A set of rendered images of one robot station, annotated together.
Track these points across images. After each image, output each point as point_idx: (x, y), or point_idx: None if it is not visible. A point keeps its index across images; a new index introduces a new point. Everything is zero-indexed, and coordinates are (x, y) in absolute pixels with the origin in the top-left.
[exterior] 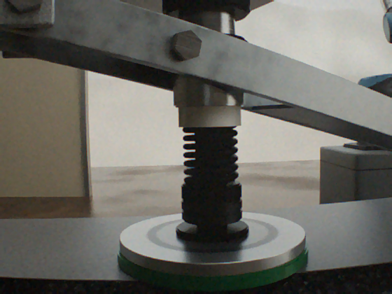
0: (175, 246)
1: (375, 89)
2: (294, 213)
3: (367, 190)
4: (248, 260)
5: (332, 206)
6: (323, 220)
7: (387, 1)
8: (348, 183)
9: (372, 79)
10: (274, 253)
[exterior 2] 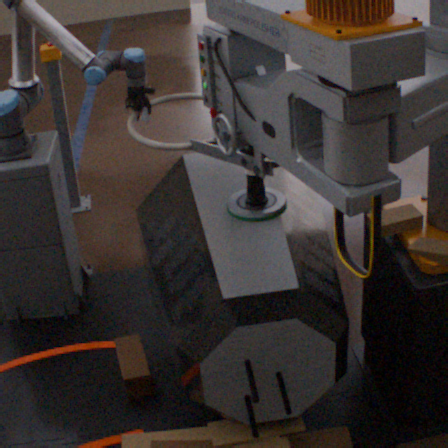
0: (271, 204)
1: (17, 108)
2: (206, 193)
3: (53, 185)
4: (283, 194)
5: (198, 185)
6: (220, 188)
7: (83, 56)
8: (37, 187)
9: (14, 102)
10: (278, 191)
